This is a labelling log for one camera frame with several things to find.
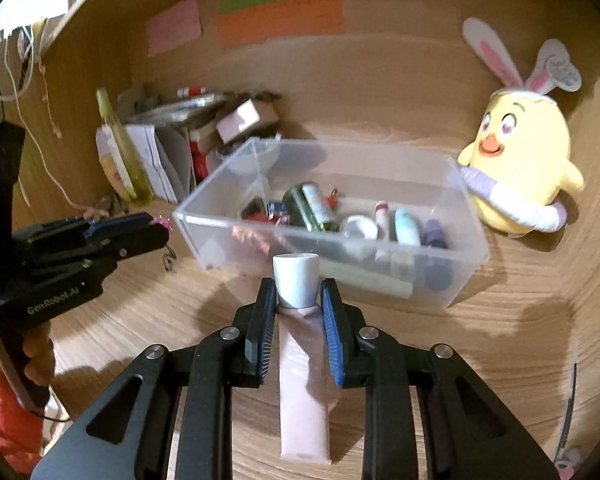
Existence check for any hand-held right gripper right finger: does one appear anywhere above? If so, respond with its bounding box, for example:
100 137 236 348
319 277 556 480

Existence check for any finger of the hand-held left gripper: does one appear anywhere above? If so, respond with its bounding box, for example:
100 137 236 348
10 212 153 257
55 222 171 286

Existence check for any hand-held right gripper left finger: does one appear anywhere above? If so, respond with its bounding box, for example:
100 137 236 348
30 277 278 480

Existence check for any pink keychain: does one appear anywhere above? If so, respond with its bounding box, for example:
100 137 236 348
150 214 178 273

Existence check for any pink tube with white cap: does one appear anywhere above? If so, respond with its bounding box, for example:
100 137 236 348
272 253 333 461

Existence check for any light green cosmetic pen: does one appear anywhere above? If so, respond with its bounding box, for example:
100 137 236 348
320 262 415 300

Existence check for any clear plastic bin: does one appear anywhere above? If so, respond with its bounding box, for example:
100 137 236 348
172 136 491 309

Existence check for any white tape roll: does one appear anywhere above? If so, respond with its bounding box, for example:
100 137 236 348
340 215 380 241

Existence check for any red foil packet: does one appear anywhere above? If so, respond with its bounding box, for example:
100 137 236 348
237 197 273 223

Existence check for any pink lip tube red cap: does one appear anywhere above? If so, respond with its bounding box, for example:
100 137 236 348
372 201 396 263

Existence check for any mint green small tube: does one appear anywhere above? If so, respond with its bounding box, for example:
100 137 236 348
391 208 422 281

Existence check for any dark green pump bottle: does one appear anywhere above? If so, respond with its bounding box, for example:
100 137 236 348
281 182 342 233

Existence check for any dark purple spray bottle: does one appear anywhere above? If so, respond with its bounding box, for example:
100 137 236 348
422 218 455 291

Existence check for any person's left hand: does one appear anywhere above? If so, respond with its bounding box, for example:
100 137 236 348
21 330 57 391

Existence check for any yellow cream tube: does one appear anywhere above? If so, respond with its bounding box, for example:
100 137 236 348
96 127 131 196

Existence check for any yellow-green spray bottle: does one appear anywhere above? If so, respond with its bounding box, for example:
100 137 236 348
96 87 153 204

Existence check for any red box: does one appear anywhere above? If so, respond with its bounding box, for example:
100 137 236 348
190 132 221 183

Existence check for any stack of books and papers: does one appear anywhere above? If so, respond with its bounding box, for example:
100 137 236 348
125 87 281 126

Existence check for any clear plastic bowl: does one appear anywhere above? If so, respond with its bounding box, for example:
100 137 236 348
220 139 283 176

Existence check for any small pink white box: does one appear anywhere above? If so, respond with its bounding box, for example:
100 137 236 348
215 98 280 143

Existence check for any pink sticky note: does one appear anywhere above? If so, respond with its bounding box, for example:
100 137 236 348
146 0 202 58

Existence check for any thin black rod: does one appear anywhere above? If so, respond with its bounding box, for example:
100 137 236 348
555 362 579 463

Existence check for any yellow chick plush toy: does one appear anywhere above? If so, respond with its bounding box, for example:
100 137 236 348
455 17 586 239

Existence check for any orange sticky note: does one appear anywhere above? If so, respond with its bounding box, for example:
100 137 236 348
216 0 343 50

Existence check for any pink plush toy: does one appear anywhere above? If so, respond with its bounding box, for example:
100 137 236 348
555 447 586 476

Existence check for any white cord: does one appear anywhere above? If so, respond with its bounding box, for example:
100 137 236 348
0 20 88 211

